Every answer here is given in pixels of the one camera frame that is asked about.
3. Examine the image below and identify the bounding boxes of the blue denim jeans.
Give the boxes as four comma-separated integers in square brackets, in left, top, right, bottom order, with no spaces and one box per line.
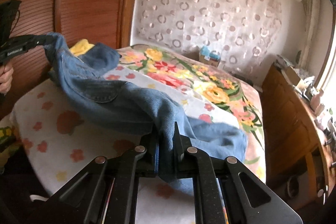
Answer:
[44,32,248,194]

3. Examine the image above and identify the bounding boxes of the left hand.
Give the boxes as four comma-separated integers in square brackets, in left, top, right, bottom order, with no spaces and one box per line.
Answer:
[0,61,14,95]

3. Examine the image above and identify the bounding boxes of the yellow pikachu plush toy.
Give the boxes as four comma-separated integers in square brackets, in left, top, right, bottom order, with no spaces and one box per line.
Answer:
[70,39,95,57]

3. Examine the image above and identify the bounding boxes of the floral bedspread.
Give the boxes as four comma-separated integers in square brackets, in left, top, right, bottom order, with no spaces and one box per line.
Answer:
[105,44,266,182]

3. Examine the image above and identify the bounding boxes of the blue and brown box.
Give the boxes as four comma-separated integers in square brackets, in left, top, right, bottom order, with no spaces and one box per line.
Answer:
[199,46,221,68]

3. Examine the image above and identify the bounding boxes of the white strawberry print blanket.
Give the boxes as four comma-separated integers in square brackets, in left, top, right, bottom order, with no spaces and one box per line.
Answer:
[9,67,239,223]

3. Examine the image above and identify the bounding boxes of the wooden side cabinet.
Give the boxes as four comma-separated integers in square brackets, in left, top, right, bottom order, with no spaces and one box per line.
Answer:
[260,65,335,210]

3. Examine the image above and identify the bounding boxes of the cardboard box on cabinet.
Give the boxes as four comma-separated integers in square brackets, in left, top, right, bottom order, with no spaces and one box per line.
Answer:
[276,55,315,92]

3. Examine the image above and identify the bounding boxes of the circle patterned sheer curtain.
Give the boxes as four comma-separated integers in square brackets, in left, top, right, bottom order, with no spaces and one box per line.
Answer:
[134,0,282,83]

